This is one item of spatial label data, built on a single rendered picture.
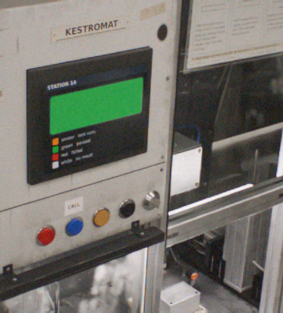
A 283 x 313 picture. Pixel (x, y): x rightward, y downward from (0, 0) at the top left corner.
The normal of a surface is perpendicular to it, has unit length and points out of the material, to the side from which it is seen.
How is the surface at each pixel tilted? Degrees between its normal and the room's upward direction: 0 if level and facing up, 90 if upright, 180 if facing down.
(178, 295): 0
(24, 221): 90
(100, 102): 90
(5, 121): 90
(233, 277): 90
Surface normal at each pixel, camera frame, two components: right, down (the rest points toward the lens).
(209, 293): 0.05, -0.91
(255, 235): 0.63, 0.35
